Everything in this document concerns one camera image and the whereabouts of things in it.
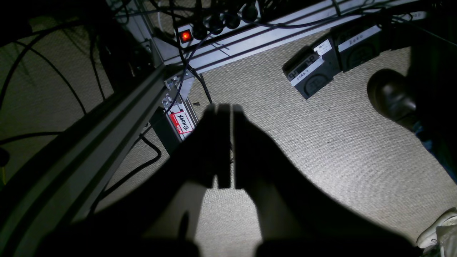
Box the white sneaker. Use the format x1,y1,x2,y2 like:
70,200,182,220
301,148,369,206
416,208,457,257

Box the black box with name sticker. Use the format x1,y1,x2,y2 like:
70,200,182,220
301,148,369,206
149,107,199,155

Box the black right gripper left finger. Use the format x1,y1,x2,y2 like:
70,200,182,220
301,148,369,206
47,104,231,257

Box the grey foot pedal start label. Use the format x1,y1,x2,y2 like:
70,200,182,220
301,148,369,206
282,34,342,100

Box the white power strip red switch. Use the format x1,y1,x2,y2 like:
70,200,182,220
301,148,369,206
175,0,287,44

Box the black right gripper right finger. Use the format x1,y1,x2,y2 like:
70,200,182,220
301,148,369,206
233,105,421,257

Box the grey foot pedal zero label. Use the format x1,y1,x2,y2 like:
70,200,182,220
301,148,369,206
330,18,383,72

